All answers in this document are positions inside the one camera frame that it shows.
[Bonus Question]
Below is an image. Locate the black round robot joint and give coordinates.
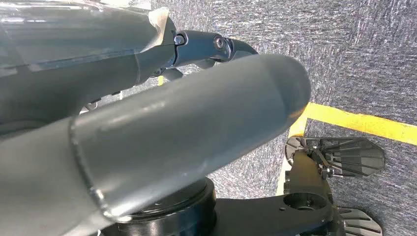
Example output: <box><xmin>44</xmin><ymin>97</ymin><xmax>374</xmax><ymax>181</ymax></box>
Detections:
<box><xmin>101</xmin><ymin>177</ymin><xmax>217</xmax><ymax>236</ymax></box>

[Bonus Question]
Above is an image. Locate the yellow floor tape square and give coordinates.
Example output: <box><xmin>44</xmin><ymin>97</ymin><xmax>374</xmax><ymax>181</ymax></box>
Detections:
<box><xmin>276</xmin><ymin>102</ymin><xmax>417</xmax><ymax>196</ymax></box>

